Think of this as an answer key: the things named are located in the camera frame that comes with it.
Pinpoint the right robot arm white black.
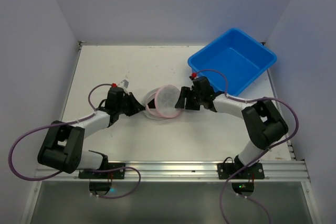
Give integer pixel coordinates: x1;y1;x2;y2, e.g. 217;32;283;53
175;73;288;179

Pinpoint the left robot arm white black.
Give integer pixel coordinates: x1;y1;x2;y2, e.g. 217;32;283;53
37;87;145;174

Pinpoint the blue plastic tub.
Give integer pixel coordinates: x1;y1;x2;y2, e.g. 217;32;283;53
187;28;277;96

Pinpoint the aluminium mounting rail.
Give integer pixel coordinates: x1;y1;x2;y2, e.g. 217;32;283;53
35;160;310;183

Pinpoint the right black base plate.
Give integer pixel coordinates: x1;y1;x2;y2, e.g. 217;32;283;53
217;156;265;179

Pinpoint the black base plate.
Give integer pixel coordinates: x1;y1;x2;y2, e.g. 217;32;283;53
217;156;265;179
78;162;125;179

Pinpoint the black bra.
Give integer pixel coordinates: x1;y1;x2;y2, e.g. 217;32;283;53
146;99;156;109

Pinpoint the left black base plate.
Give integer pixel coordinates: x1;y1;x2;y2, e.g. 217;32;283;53
78;162;125;179

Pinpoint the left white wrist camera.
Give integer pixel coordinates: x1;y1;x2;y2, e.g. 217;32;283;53
117;79;129;94

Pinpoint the white mesh laundry bag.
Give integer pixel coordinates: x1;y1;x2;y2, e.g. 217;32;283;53
141;84;182;121

